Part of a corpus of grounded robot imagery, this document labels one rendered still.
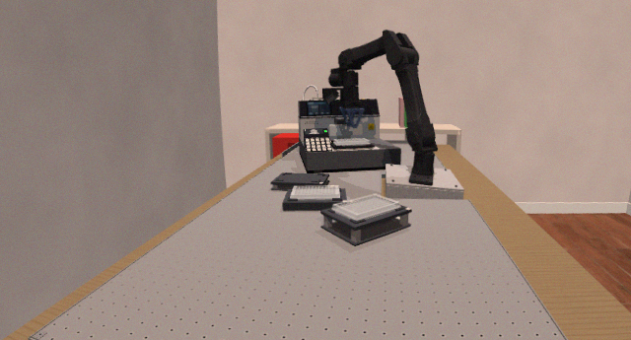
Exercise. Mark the white well plate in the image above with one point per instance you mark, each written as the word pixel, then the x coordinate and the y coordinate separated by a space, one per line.
pixel 350 209
pixel 351 142
pixel 315 192

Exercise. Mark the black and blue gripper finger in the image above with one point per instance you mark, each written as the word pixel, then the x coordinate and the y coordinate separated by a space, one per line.
pixel 349 110
pixel 343 113

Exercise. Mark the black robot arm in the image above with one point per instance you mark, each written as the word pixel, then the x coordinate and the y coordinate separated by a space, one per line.
pixel 403 59

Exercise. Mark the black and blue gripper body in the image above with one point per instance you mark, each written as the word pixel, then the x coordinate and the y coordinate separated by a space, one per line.
pixel 355 100

